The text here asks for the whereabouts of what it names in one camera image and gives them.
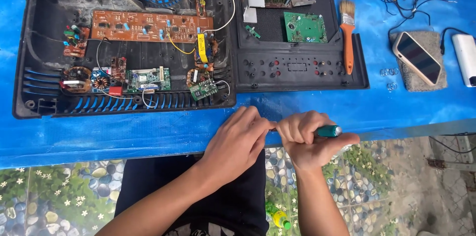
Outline black cable on ground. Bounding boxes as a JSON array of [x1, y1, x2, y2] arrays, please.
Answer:
[[428, 132, 476, 155]]

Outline tangle of black cables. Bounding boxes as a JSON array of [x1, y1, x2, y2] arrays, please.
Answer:
[[377, 0, 458, 48]]

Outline blue board with copper coil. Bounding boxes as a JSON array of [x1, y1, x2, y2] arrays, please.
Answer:
[[91, 67, 123, 93]]

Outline black plastic case cover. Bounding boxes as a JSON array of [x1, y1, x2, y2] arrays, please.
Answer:
[[231, 0, 370, 92]]

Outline black plastic case base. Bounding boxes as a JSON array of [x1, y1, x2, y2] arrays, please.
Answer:
[[12, 0, 237, 119]]

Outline small green module board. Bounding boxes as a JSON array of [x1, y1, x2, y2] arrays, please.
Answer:
[[189, 78, 219, 101]]

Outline smartphone in beige case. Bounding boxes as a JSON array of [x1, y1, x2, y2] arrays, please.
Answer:
[[392, 31, 442, 87]]

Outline square green circuit board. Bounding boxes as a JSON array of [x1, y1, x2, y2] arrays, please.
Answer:
[[283, 12, 328, 44]]

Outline person's black shorts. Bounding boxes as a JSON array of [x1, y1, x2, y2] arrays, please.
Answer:
[[113, 150, 270, 236]]

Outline person's left hand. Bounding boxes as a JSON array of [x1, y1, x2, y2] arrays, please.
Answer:
[[196, 106, 276, 189]]

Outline white wire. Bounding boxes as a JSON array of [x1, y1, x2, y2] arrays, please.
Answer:
[[201, 0, 236, 33]]

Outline black charging cable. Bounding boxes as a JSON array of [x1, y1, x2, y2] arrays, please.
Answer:
[[440, 27, 471, 55]]

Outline small brown board white part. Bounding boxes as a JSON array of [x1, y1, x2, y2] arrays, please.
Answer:
[[186, 68, 212, 88]]

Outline small board with green capacitors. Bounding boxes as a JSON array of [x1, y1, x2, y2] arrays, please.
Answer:
[[62, 25, 91, 58]]

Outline yellow wire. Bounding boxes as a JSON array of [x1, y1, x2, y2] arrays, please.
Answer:
[[166, 33, 196, 55]]

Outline blue plastic tarp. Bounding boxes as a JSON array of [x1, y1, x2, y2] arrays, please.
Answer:
[[0, 0, 476, 169]]

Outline teal handled screwdriver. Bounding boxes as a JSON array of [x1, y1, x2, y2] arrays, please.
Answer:
[[268, 125, 343, 138]]

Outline long brown circuit board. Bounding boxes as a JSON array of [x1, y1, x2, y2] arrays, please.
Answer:
[[91, 10, 214, 44]]

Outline small dark red board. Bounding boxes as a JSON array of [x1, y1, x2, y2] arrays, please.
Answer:
[[110, 57, 127, 81]]

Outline green yellow plastic bottle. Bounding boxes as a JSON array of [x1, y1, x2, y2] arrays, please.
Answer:
[[265, 201, 292, 230]]

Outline person's right hand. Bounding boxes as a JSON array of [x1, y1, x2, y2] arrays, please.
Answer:
[[275, 110, 360, 173]]

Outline board with yellow transformer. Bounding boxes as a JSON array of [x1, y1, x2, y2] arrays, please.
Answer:
[[194, 33, 219, 71]]

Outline green board with white connector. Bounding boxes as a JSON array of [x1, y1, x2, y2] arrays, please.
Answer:
[[126, 67, 172, 93]]

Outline white power bank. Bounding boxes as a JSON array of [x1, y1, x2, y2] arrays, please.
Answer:
[[451, 34, 476, 88]]

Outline round brown power board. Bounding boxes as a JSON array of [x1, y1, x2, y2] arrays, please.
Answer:
[[60, 66, 92, 94]]

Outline orange handled paintbrush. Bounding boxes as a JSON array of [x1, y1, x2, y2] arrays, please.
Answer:
[[338, 0, 356, 76]]

